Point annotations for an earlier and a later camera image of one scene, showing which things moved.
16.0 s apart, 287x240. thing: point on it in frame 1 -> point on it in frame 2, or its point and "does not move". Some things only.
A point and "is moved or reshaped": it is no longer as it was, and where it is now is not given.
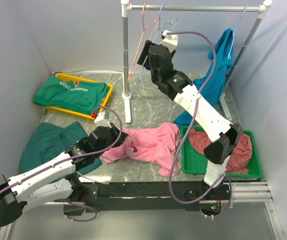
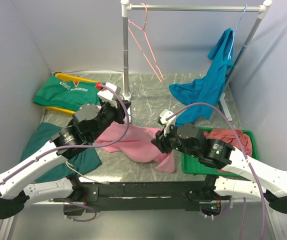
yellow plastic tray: x=66 y=77 does not move
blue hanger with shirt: x=233 y=30 does not move
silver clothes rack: x=126 y=8 does not move
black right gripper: x=144 y=53 -> x=161 y=141
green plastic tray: x=193 y=162 does not move
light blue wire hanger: x=160 y=26 -> x=136 y=119
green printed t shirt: x=85 y=97 does not move
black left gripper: x=116 y=132 -> x=120 y=111
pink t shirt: x=157 y=144 is moved or reshaped
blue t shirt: x=214 y=87 does not move
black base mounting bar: x=151 y=196 does not move
